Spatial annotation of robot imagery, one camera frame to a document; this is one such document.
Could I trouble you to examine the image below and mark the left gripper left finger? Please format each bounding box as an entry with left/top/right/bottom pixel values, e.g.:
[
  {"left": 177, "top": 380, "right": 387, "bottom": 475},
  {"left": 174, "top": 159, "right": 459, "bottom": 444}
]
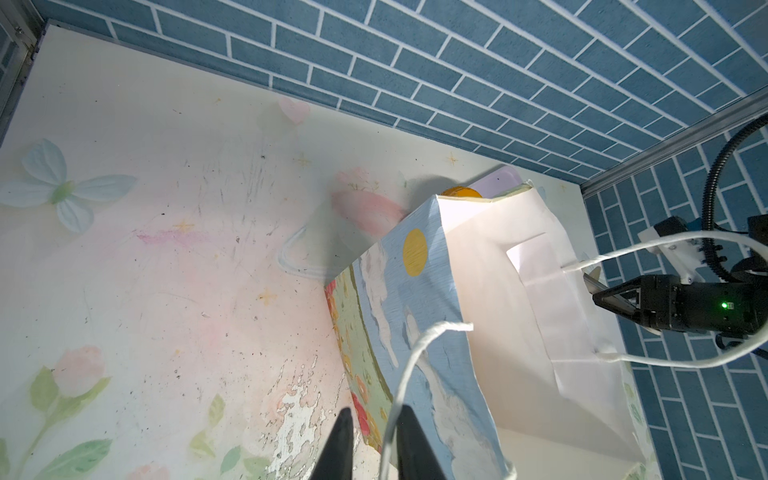
[{"left": 309, "top": 407, "right": 354, "bottom": 480}]

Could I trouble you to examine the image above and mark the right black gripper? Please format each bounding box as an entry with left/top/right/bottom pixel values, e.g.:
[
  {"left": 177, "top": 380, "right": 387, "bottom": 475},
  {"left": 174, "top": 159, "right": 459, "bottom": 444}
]
[{"left": 584, "top": 275, "right": 767, "bottom": 336}]

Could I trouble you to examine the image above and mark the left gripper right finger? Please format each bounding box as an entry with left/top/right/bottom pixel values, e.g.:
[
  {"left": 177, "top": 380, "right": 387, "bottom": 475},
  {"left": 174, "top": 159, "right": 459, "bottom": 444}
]
[{"left": 396, "top": 405, "right": 446, "bottom": 480}]

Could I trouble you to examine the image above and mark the paper gift bag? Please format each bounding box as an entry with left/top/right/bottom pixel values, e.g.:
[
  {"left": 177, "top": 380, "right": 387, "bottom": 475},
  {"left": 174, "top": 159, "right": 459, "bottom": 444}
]
[{"left": 277, "top": 182, "right": 768, "bottom": 480}]

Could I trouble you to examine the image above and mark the round orange flat bread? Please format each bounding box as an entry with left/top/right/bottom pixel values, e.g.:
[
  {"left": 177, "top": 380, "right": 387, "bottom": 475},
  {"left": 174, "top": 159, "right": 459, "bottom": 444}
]
[{"left": 441, "top": 186, "right": 482, "bottom": 198}]

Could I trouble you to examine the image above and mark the lavender tray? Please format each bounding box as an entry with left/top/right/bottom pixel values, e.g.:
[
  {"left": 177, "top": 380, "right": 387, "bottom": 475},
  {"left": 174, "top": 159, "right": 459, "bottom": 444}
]
[{"left": 469, "top": 165, "right": 524, "bottom": 199}]

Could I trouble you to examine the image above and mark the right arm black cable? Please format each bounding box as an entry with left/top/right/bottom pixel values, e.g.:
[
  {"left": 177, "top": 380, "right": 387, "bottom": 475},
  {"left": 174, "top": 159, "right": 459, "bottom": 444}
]
[{"left": 700, "top": 110, "right": 768, "bottom": 283}]

